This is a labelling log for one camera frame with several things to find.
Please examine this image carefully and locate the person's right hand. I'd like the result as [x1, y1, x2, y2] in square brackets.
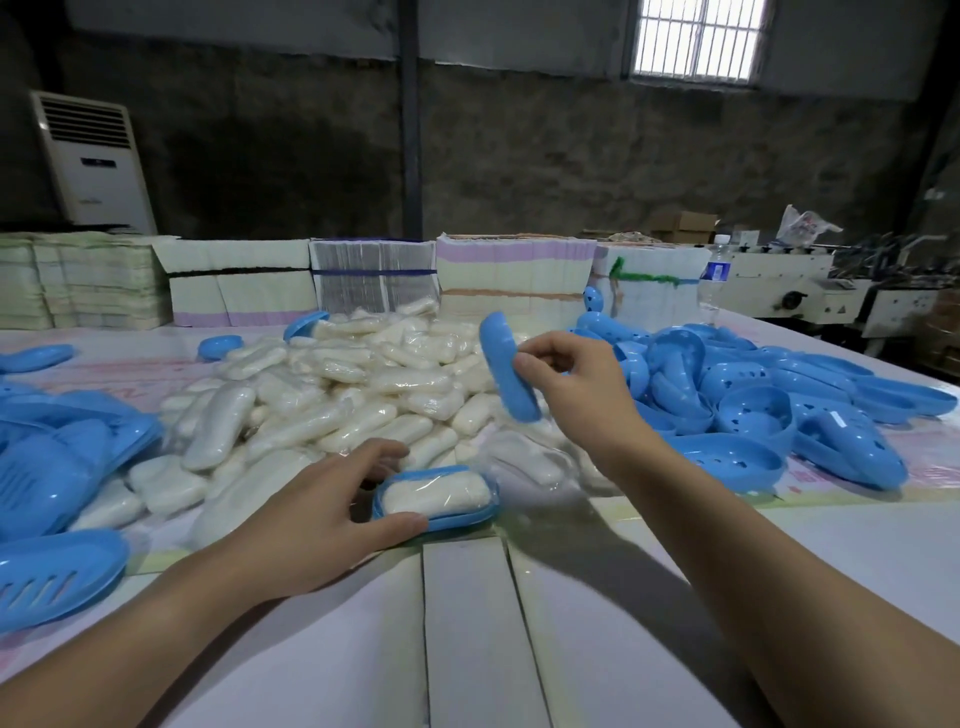
[512, 331, 661, 481]

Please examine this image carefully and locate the person's left hand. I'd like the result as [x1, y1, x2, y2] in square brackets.
[217, 438, 429, 601]

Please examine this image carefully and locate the clear plastic bag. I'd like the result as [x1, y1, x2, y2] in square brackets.
[479, 427, 624, 511]

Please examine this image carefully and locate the white soap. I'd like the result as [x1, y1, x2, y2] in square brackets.
[380, 470, 493, 519]

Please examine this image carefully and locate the blue slotted plastic base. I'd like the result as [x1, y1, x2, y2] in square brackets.
[371, 464, 502, 535]

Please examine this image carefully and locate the pile of white soaps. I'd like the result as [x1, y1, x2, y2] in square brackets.
[67, 297, 601, 541]

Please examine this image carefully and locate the pile of blue plastic lids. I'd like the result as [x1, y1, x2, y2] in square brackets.
[566, 311, 960, 495]

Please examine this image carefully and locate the pile of blue slotted lids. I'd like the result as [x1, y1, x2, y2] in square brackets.
[0, 343, 165, 635]

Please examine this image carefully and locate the person's right forearm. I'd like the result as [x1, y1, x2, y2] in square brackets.
[607, 442, 960, 728]

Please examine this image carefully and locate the person's left forearm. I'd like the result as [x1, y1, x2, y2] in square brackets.
[0, 547, 301, 728]

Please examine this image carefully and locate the white sheet stack, green mark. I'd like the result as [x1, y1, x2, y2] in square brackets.
[588, 243, 714, 331]

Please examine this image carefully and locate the white carton stack, pink stripe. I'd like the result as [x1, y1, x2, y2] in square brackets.
[434, 233, 599, 320]

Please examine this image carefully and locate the clear water bottle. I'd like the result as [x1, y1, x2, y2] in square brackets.
[695, 233, 734, 324]

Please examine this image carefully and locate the brown cardboard box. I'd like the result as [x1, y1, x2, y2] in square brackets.
[648, 209, 721, 245]

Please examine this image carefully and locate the white workshop machine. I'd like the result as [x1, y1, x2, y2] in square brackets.
[719, 236, 960, 354]

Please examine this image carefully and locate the row of stacked flat cartons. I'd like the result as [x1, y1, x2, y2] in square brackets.
[152, 238, 318, 328]

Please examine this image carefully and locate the silver sheet bundle, blue band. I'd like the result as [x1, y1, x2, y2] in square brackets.
[308, 238, 440, 316]

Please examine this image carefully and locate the white plastic bag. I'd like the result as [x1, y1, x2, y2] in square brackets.
[776, 203, 844, 249]

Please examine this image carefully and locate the stack of greenish paper sheets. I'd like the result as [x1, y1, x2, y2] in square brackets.
[0, 230, 174, 331]

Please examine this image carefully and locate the dark metal pillar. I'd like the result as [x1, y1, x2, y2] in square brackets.
[397, 0, 424, 241]

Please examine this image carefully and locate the barred window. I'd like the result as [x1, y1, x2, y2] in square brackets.
[626, 0, 774, 85]

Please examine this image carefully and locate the white standing air conditioner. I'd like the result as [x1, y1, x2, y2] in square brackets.
[28, 89, 159, 235]

